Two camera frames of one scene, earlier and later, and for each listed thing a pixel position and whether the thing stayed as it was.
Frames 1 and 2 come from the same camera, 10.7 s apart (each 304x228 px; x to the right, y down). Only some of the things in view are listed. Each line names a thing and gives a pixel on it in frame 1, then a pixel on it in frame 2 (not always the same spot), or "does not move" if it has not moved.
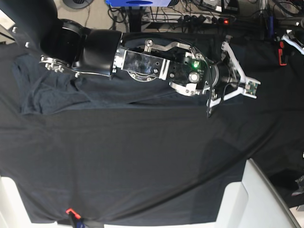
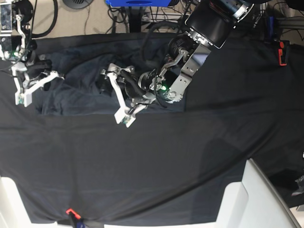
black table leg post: [135, 19] does not move
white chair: [254, 202] does not move
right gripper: [295, 37] to [134, 87]
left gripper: [229, 76] to [37, 71]
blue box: [137, 3] does not move
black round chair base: [78, 4] does not move
